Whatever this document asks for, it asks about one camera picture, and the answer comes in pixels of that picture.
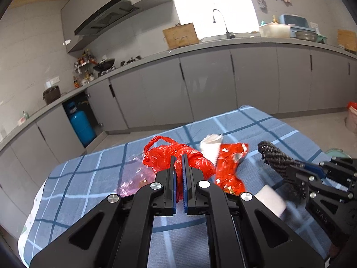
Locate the black range hood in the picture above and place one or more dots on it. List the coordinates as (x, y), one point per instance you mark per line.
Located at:
(107, 18)

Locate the black foam net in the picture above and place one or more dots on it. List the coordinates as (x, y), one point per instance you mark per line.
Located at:
(274, 159)

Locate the metal basin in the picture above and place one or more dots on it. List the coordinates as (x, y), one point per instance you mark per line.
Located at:
(306, 35)

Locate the green plastic basket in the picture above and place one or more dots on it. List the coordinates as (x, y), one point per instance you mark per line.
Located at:
(322, 39)

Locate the mint green basin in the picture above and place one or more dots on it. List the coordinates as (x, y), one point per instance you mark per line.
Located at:
(339, 153)

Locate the grey lower cabinets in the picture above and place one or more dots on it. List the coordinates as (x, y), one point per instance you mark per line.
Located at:
(212, 81)

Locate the white wall socket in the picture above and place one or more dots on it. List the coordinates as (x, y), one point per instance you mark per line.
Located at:
(52, 82)

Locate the blue plaid tablecloth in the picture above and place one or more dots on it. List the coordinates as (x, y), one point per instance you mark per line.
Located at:
(92, 178)

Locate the red plastic bag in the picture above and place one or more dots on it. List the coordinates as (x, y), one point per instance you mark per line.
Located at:
(164, 156)

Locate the white plastic tub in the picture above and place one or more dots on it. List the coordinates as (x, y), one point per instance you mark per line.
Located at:
(274, 30)

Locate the small wooden cutting board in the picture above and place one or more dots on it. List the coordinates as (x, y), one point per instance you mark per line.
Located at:
(347, 40)

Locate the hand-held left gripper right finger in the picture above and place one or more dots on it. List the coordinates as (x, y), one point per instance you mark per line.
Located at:
(185, 198)

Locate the gas stove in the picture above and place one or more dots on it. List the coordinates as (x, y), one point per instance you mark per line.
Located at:
(125, 62)

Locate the dark cooking pot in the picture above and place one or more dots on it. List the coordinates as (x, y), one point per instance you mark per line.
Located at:
(51, 95)

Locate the clear pinkish plastic bag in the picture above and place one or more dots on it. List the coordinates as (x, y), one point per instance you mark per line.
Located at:
(136, 178)

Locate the yellow soap bottle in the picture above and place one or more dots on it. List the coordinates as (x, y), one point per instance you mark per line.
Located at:
(274, 19)

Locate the white foam block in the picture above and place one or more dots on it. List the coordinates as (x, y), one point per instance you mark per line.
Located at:
(272, 201)

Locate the white tissue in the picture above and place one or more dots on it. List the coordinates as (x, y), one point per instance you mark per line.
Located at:
(210, 146)

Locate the cardboard box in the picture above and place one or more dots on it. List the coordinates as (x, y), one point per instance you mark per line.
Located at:
(181, 35)

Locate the blue dish rack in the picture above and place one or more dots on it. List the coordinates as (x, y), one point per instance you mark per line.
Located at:
(297, 22)

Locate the dark kitchen faucet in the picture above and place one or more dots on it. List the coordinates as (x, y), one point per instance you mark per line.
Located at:
(227, 30)

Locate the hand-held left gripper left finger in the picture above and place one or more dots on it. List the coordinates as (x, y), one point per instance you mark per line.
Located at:
(174, 198)

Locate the small green jar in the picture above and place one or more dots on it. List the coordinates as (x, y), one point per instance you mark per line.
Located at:
(25, 115)

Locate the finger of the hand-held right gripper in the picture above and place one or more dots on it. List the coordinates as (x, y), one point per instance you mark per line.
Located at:
(299, 178)
(312, 170)

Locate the red foil wrapper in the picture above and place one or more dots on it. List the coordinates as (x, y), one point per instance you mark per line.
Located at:
(230, 167)

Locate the spice rack with bottles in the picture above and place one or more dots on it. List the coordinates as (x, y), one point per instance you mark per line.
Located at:
(85, 69)

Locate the small blue gas cylinder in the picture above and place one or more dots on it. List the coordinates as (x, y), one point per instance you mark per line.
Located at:
(82, 127)

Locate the window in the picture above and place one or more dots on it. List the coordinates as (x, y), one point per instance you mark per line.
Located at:
(209, 5)

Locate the black wok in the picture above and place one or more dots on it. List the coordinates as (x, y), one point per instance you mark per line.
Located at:
(103, 64)

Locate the grey hanging scrubber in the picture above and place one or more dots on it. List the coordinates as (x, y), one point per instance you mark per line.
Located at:
(261, 2)

